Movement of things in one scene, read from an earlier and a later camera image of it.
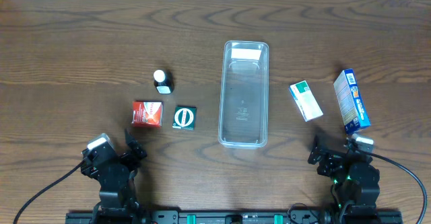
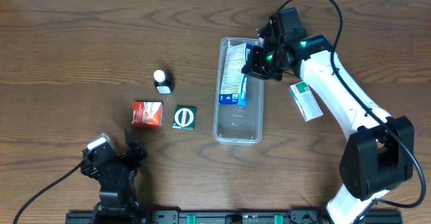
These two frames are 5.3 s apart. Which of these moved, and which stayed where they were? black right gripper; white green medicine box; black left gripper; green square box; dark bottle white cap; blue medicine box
Moved: black right gripper; blue medicine box
Stayed: green square box; dark bottle white cap; white green medicine box; black left gripper
